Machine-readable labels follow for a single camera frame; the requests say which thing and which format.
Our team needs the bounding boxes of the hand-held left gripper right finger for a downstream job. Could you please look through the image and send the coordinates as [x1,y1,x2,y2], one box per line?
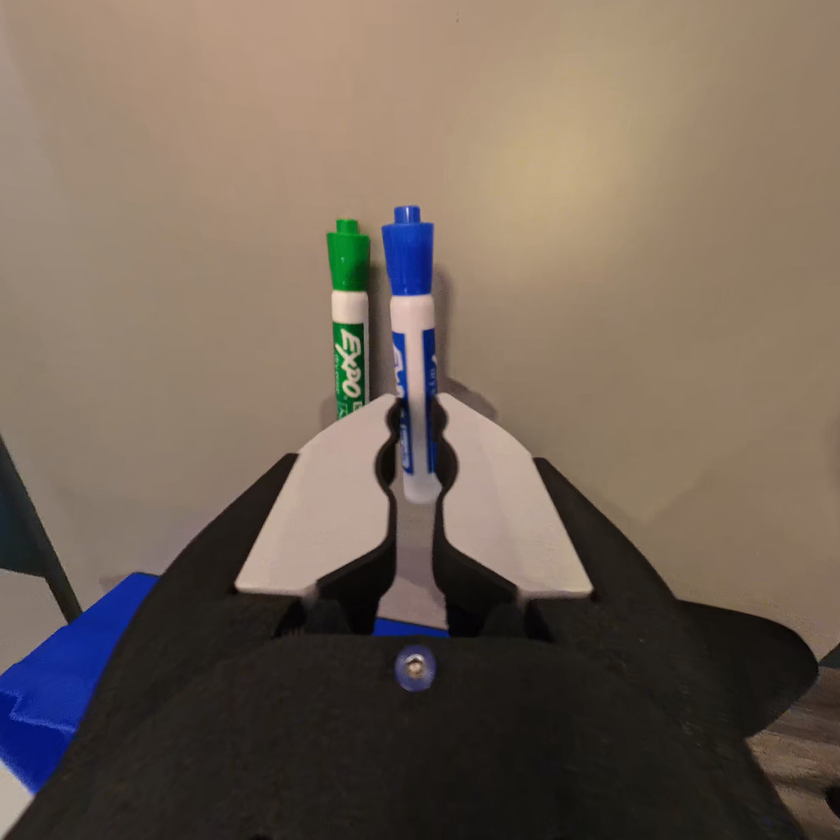
[430,392,596,602]

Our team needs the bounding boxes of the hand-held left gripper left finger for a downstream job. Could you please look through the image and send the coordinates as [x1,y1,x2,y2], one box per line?
[234,395,401,601]

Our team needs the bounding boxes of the green marker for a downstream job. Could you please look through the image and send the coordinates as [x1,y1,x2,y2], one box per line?
[326,218,371,421]

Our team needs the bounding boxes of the blue capped marker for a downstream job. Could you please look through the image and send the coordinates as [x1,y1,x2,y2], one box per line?
[382,205,439,505]

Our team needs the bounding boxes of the blue plastic bin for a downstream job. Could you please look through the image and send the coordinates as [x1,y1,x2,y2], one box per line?
[0,571,450,796]

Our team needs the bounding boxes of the black textured pad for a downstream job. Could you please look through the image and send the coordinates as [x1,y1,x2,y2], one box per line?
[676,597,819,742]

